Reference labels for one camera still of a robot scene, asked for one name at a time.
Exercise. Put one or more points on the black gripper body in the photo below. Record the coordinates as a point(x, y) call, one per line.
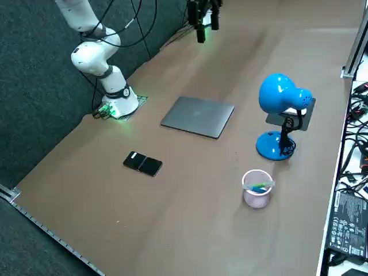
point(207, 3)

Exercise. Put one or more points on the blue desk lamp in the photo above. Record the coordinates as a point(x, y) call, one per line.
point(276, 92)

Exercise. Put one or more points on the grey laptop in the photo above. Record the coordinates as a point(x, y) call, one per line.
point(198, 118)

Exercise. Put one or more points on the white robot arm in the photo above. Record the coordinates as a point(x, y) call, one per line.
point(95, 57)

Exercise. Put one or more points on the white computer mouse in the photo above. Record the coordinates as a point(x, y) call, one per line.
point(291, 111)

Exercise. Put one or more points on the black mouse pad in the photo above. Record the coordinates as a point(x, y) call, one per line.
point(307, 120)

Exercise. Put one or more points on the black folding phone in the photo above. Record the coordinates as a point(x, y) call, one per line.
point(143, 164)

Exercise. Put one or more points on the green pen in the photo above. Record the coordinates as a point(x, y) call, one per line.
point(263, 184)

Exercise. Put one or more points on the blue pen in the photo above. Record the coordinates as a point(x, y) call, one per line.
point(258, 189)

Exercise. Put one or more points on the pink mesh pen cup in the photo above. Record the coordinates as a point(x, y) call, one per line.
point(256, 201)

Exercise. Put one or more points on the black labelled power adapter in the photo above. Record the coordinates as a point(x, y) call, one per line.
point(348, 224)

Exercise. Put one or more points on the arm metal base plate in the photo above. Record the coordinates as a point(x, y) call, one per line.
point(141, 100)

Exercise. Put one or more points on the aluminium camera post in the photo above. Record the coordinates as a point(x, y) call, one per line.
point(352, 57)

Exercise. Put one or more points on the aluminium table edge rail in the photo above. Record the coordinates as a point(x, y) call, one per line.
point(14, 195)

